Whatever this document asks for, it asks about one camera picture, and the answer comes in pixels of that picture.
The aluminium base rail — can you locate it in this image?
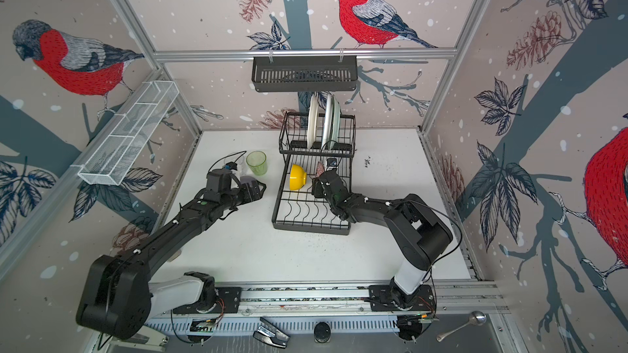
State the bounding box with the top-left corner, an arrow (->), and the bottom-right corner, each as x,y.
147,280 -> 507,339

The pale green plate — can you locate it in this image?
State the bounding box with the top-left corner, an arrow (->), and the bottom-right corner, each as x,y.
329,98 -> 342,150

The red patterned bowl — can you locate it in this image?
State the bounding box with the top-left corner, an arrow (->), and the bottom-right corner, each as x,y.
315,161 -> 325,178

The clear glass tumbler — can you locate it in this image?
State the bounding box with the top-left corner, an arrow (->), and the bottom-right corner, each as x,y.
224,159 -> 245,179

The white wire mesh shelf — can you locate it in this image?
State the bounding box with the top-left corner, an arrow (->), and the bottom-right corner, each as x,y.
78,80 -> 179,186

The black hanging wall basket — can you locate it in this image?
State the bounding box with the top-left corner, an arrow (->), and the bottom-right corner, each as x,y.
251,56 -> 358,92

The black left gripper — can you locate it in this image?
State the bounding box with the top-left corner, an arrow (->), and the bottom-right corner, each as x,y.
221,178 -> 267,211

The green glass tumbler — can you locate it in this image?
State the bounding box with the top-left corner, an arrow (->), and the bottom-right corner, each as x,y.
245,150 -> 268,176

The white plate blue rim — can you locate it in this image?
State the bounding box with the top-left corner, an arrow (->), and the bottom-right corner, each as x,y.
321,93 -> 335,150

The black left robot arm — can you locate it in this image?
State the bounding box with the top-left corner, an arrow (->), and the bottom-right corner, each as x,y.
75,168 -> 267,340

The black two-tier dish rack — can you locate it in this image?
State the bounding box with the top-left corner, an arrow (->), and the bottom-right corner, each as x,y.
271,112 -> 356,235

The yellow bowl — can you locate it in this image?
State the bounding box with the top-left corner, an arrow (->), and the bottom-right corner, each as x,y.
289,164 -> 307,191

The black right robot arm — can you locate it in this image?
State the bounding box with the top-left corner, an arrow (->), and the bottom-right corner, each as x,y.
313,170 -> 454,310

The cream white plate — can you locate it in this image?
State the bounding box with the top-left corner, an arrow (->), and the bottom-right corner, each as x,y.
307,93 -> 319,149

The metal spoon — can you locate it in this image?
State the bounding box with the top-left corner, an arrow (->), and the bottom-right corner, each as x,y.
436,311 -> 487,343

